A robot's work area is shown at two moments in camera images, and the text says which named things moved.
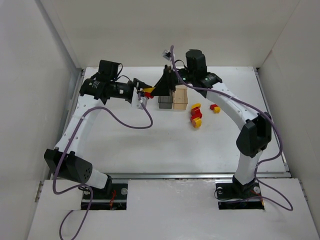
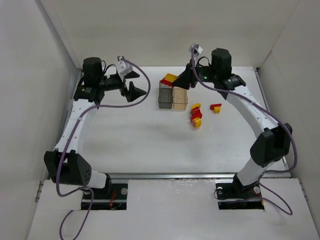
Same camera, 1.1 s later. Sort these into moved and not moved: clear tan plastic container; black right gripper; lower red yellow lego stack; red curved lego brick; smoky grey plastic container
Moved: black right gripper
Not moved: clear tan plastic container; lower red yellow lego stack; smoky grey plastic container; red curved lego brick
